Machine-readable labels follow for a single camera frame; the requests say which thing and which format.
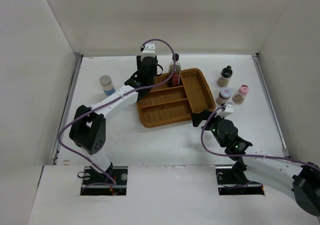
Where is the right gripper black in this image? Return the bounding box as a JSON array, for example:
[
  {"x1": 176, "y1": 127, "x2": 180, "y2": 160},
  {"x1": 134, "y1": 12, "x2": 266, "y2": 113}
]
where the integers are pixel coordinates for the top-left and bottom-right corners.
[{"x1": 190, "y1": 109, "x2": 229, "y2": 148}]

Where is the dark soy sauce bottle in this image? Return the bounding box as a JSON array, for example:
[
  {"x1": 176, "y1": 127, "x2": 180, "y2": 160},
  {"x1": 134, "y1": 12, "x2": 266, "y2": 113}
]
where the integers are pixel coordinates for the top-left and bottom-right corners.
[{"x1": 168, "y1": 53, "x2": 182, "y2": 87}]

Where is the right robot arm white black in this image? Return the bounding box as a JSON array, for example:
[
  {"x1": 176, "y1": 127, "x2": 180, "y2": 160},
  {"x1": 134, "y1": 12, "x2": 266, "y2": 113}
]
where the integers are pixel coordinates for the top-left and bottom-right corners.
[{"x1": 191, "y1": 105, "x2": 320, "y2": 217}]

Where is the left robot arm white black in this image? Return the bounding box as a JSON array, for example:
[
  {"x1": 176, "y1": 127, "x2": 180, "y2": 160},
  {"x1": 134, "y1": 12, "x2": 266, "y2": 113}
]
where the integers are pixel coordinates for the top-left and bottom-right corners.
[{"x1": 69, "y1": 55, "x2": 159, "y2": 185}]

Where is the brown wicker divided tray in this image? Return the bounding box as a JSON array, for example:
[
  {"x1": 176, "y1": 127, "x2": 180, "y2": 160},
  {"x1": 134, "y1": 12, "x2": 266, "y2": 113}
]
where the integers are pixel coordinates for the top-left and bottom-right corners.
[{"x1": 136, "y1": 68, "x2": 216, "y2": 128}]

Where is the red label spice jar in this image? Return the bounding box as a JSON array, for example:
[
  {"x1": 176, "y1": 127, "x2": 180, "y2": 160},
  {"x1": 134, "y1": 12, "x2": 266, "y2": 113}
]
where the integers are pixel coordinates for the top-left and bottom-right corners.
[{"x1": 215, "y1": 86, "x2": 232, "y2": 105}]

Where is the silver lid blue jar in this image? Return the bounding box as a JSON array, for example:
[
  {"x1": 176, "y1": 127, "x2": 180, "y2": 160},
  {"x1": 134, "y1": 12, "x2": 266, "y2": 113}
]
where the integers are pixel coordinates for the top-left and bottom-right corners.
[{"x1": 99, "y1": 75, "x2": 116, "y2": 96}]

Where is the pink cap spice shaker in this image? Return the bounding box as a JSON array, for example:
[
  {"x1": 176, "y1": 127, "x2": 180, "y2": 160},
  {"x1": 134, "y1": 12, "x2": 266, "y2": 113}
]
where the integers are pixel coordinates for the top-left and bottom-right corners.
[{"x1": 232, "y1": 84, "x2": 250, "y2": 105}]

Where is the black cap pepper shaker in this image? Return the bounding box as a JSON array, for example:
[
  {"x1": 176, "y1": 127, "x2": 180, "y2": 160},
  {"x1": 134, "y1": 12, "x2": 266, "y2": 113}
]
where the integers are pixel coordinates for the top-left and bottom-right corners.
[{"x1": 216, "y1": 65, "x2": 233, "y2": 87}]

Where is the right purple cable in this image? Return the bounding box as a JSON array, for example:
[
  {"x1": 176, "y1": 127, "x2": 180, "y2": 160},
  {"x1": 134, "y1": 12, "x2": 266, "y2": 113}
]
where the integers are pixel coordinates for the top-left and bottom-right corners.
[{"x1": 200, "y1": 104, "x2": 320, "y2": 172}]

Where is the purple cable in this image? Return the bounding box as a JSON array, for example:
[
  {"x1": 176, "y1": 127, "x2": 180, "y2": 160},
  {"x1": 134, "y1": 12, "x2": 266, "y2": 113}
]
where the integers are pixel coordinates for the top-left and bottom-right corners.
[
  {"x1": 200, "y1": 104, "x2": 320, "y2": 172},
  {"x1": 57, "y1": 38, "x2": 176, "y2": 196}
]

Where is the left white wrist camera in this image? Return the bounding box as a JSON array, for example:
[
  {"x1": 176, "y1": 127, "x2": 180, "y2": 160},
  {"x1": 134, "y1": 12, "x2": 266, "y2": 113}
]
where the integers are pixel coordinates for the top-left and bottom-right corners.
[{"x1": 140, "y1": 43, "x2": 156, "y2": 60}]

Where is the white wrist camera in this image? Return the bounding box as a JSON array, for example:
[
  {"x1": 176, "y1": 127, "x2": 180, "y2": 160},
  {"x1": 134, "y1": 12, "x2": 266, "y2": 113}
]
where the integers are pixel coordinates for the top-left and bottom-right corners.
[
  {"x1": 140, "y1": 43, "x2": 156, "y2": 60},
  {"x1": 219, "y1": 102, "x2": 234, "y2": 118}
]

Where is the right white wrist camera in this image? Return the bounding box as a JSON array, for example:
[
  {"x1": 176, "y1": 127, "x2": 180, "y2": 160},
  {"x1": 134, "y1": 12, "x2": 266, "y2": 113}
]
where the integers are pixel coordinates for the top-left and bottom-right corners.
[{"x1": 219, "y1": 102, "x2": 234, "y2": 118}]

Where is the aluminium table edge rail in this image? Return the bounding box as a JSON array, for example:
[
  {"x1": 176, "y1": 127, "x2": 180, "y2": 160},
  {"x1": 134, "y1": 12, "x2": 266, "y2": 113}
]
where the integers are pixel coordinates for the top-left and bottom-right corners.
[{"x1": 51, "y1": 52, "x2": 83, "y2": 161}]

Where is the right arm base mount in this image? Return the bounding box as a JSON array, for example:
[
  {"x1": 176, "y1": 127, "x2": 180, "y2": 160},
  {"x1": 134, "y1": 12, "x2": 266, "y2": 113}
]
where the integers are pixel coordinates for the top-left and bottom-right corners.
[{"x1": 215, "y1": 161, "x2": 265, "y2": 196}]

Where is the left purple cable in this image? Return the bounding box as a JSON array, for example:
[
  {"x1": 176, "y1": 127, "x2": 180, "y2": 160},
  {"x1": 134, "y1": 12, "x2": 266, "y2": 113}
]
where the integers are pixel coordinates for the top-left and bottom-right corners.
[{"x1": 57, "y1": 38, "x2": 176, "y2": 196}]

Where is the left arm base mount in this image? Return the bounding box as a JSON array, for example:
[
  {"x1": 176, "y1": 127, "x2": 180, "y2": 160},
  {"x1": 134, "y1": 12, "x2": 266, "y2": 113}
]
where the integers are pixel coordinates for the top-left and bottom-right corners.
[{"x1": 77, "y1": 164, "x2": 129, "y2": 196}]

